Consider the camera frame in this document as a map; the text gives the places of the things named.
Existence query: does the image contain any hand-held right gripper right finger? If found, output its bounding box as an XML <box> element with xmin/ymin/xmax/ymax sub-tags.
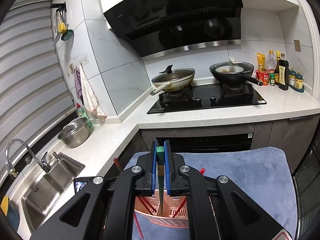
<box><xmin>164</xmin><ymin>139</ymin><xmax>293</xmax><ymax>240</ymax></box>

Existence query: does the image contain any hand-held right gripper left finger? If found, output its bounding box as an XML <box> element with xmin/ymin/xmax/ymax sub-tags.
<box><xmin>29</xmin><ymin>141</ymin><xmax>157</xmax><ymax>240</ymax></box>

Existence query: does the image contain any red chopstick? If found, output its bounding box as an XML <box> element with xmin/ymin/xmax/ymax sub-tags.
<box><xmin>172</xmin><ymin>168</ymin><xmax>206</xmax><ymax>217</ymax></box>

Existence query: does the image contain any pink perforated utensil holder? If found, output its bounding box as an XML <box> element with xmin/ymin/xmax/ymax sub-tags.
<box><xmin>134</xmin><ymin>196</ymin><xmax>189</xmax><ymax>229</ymax></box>

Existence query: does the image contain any stainless steel sink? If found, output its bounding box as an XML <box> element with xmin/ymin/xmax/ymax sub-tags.
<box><xmin>21</xmin><ymin>152</ymin><xmax>85</xmax><ymax>233</ymax></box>

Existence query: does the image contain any stainless steel colander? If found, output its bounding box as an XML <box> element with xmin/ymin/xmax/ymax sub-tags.
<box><xmin>57</xmin><ymin>117</ymin><xmax>90</xmax><ymax>148</ymax></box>

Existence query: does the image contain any black built-in oven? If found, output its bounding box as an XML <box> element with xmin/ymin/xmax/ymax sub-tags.
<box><xmin>155</xmin><ymin>131</ymin><xmax>254</xmax><ymax>153</ymax></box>

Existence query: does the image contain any white kitchen countertop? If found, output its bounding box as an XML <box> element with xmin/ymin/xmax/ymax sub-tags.
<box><xmin>0</xmin><ymin>79</ymin><xmax>320</xmax><ymax>205</ymax></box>

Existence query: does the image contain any green dish soap bottle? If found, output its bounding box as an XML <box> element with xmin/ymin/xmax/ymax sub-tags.
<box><xmin>76</xmin><ymin>103</ymin><xmax>93</xmax><ymax>128</ymax></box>

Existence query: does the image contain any chrome faucet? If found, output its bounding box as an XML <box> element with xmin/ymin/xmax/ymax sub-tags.
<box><xmin>5</xmin><ymin>140</ymin><xmax>52</xmax><ymax>178</ymax></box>

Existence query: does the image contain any yellow and teal object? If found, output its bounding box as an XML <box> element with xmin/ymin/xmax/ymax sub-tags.
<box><xmin>0</xmin><ymin>195</ymin><xmax>20</xmax><ymax>228</ymax></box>

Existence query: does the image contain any black gas stove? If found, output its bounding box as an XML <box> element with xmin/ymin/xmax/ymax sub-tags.
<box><xmin>147</xmin><ymin>82</ymin><xmax>267</xmax><ymax>115</ymax></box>

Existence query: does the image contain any blue-grey plush mat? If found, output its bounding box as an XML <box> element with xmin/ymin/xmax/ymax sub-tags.
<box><xmin>124</xmin><ymin>147</ymin><xmax>295</xmax><ymax>240</ymax></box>

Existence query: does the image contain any beige wok with lid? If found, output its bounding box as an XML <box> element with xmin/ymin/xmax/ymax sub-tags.
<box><xmin>150</xmin><ymin>65</ymin><xmax>196</xmax><ymax>96</ymax></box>

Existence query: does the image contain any white hanging cloth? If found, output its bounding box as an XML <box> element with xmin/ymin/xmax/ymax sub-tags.
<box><xmin>79</xmin><ymin>65</ymin><xmax>107</xmax><ymax>122</ymax></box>

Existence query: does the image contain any purple hanging cloth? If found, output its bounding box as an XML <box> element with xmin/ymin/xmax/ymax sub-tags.
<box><xmin>74</xmin><ymin>69</ymin><xmax>84</xmax><ymax>100</ymax></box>

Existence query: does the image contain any grey base cabinet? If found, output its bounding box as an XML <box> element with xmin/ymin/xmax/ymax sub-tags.
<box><xmin>139</xmin><ymin>115</ymin><xmax>320</xmax><ymax>173</ymax></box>

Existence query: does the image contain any grey window blind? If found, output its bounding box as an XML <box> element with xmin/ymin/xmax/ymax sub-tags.
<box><xmin>0</xmin><ymin>0</ymin><xmax>83</xmax><ymax>180</ymax></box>

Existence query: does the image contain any black wok with lid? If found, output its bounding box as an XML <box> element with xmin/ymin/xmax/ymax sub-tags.
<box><xmin>209</xmin><ymin>57</ymin><xmax>264</xmax><ymax>86</ymax></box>

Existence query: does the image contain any red instant noodle cup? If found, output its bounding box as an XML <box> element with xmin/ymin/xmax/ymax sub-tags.
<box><xmin>255</xmin><ymin>69</ymin><xmax>270</xmax><ymax>86</ymax></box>

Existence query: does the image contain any dark glass door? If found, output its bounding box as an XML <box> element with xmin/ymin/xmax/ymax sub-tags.
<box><xmin>292</xmin><ymin>142</ymin><xmax>320</xmax><ymax>240</ymax></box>

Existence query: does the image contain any yellow seasoning packet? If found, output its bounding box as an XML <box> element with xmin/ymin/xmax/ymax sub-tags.
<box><xmin>256</xmin><ymin>52</ymin><xmax>265</xmax><ymax>71</ymax></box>

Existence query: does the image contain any dark soy sauce bottle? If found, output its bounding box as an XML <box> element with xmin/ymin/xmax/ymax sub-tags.
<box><xmin>278</xmin><ymin>53</ymin><xmax>289</xmax><ymax>91</ymax></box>

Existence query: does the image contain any clear plastic bottle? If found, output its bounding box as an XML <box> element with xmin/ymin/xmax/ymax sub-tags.
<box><xmin>265</xmin><ymin>50</ymin><xmax>277</xmax><ymax>71</ymax></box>

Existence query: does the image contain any green hanging skimmer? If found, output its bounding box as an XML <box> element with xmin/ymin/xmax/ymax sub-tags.
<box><xmin>61</xmin><ymin>29</ymin><xmax>74</xmax><ymax>42</ymax></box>

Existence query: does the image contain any black range hood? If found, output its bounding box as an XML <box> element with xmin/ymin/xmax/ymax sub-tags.
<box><xmin>96</xmin><ymin>0</ymin><xmax>244</xmax><ymax>58</ymax></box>

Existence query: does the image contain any yellow label sauce bottle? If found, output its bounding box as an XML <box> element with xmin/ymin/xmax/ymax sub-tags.
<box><xmin>274</xmin><ymin>51</ymin><xmax>281</xmax><ymax>74</ymax></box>

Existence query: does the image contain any black wall utensil rack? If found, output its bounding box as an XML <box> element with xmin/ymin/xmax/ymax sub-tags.
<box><xmin>50</xmin><ymin>2</ymin><xmax>67</xmax><ymax>12</ymax></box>

